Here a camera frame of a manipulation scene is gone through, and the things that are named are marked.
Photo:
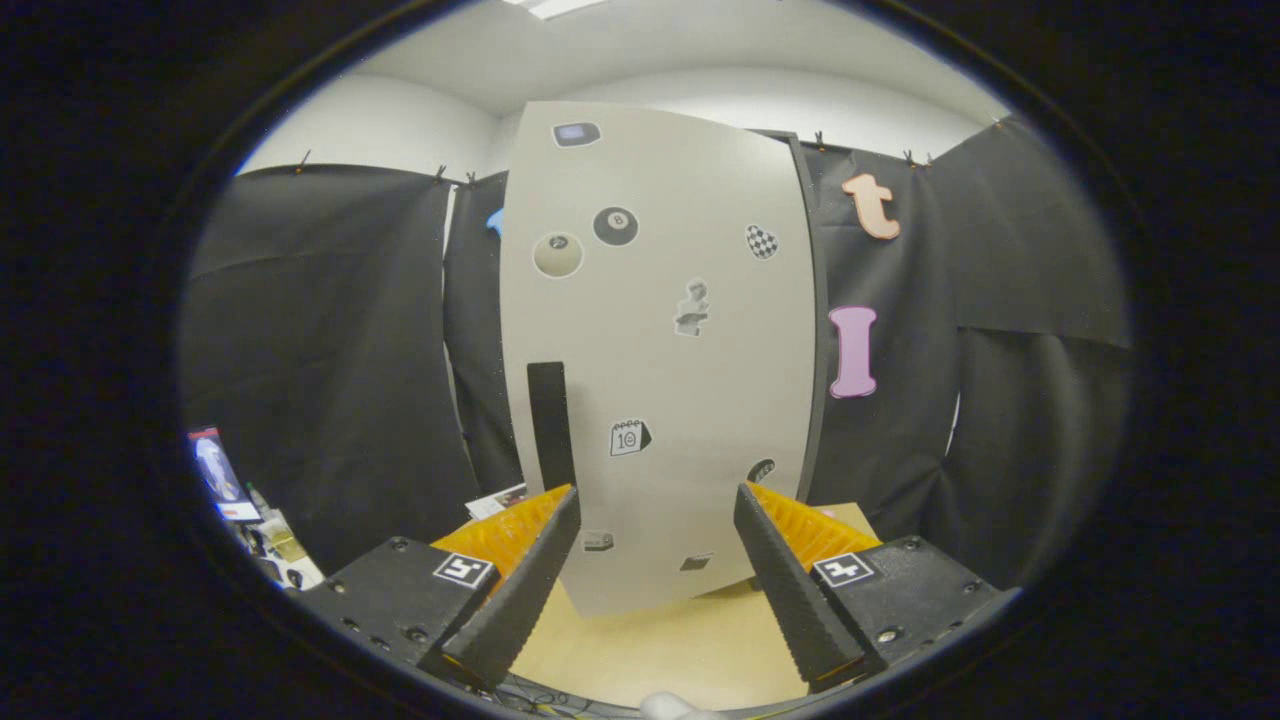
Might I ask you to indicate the stack of books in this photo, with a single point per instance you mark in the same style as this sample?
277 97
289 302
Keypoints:
500 500

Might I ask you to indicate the grey shoe cabinet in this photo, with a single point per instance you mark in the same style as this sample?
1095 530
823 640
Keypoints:
820 350

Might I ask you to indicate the long ceiling light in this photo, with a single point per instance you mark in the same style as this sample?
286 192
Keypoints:
555 7

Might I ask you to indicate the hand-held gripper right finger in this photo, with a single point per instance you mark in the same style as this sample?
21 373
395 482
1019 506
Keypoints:
790 590

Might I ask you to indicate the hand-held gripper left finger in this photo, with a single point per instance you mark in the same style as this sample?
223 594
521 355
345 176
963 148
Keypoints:
525 590

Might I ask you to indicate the white rounded object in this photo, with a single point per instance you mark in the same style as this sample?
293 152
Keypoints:
675 708

